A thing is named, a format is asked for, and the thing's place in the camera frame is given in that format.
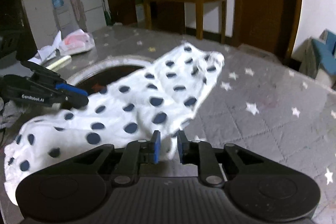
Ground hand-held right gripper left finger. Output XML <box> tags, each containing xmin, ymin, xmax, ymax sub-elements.
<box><xmin>62</xmin><ymin>130</ymin><xmax>161</xmax><ymax>186</ymax></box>

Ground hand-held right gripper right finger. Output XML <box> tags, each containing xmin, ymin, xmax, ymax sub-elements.
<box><xmin>177</xmin><ymin>130</ymin><xmax>273</xmax><ymax>188</ymax></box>

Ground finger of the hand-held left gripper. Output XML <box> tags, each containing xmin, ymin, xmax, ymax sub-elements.
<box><xmin>59</xmin><ymin>94</ymin><xmax>89</xmax><ymax>110</ymax></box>
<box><xmin>21</xmin><ymin>61</ymin><xmax>88</xmax><ymax>96</ymax></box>

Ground white polka dot pants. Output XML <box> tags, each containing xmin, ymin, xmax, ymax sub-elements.
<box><xmin>4</xmin><ymin>42</ymin><xmax>225</xmax><ymax>206</ymax></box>

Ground crumpled white paper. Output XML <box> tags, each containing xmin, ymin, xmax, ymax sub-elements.
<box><xmin>28</xmin><ymin>31</ymin><xmax>62</xmax><ymax>64</ymax></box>

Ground white and red plastic bag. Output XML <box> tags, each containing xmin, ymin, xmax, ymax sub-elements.
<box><xmin>58</xmin><ymin>29</ymin><xmax>95</xmax><ymax>55</ymax></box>

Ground white water dispenser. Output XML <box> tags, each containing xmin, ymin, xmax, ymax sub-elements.
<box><xmin>52</xmin><ymin>7</ymin><xmax>72</xmax><ymax>30</ymax></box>

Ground green broom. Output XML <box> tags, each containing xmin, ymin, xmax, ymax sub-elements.
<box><xmin>102</xmin><ymin>0</ymin><xmax>112</xmax><ymax>26</ymax></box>

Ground grey star quilted table cover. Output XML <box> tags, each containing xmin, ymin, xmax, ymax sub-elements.
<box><xmin>0</xmin><ymin>25</ymin><xmax>336</xmax><ymax>224</ymax></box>

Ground white refrigerator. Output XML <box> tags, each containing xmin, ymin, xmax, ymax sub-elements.
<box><xmin>70</xmin><ymin>0</ymin><xmax>105</xmax><ymax>33</ymax></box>

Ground brown wooden door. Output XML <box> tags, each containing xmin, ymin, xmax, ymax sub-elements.
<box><xmin>234</xmin><ymin>0</ymin><xmax>303</xmax><ymax>56</ymax></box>

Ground blue sofa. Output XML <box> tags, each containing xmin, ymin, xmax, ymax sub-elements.
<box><xmin>299</xmin><ymin>28</ymin><xmax>336</xmax><ymax>90</ymax></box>

